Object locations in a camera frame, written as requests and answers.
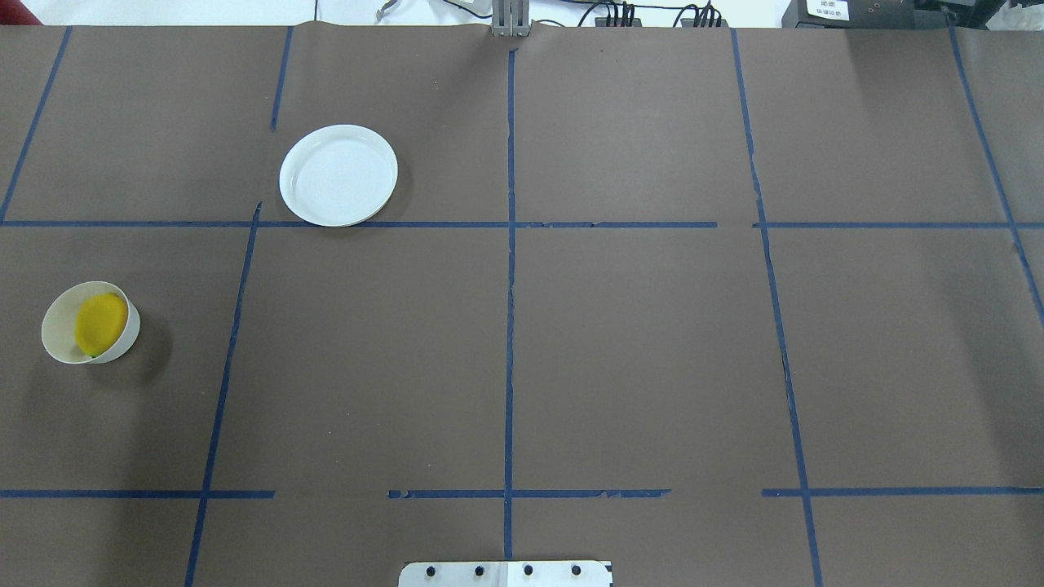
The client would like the yellow lemon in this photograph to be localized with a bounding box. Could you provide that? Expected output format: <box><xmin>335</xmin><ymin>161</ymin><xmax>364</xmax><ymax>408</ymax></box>
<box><xmin>73</xmin><ymin>291</ymin><xmax>128</xmax><ymax>358</ymax></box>

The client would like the white plate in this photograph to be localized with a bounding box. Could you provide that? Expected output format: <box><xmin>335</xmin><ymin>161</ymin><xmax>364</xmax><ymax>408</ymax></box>
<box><xmin>277</xmin><ymin>124</ymin><xmax>399</xmax><ymax>227</ymax></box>

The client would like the white bowl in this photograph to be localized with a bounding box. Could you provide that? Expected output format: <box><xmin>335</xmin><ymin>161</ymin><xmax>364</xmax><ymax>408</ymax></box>
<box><xmin>41</xmin><ymin>281</ymin><xmax>140</xmax><ymax>365</ymax></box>

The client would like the black mini computer box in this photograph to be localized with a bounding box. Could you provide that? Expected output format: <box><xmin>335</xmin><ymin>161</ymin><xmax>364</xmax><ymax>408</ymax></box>
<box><xmin>781</xmin><ymin>1</ymin><xmax>950</xmax><ymax>30</ymax></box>

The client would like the aluminium frame post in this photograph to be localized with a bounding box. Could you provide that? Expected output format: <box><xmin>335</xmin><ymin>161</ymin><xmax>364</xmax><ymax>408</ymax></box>
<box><xmin>491</xmin><ymin>0</ymin><xmax>532</xmax><ymax>38</ymax></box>

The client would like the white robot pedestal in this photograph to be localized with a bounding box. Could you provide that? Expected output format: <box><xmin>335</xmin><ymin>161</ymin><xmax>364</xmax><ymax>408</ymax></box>
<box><xmin>398</xmin><ymin>560</ymin><xmax>614</xmax><ymax>586</ymax></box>

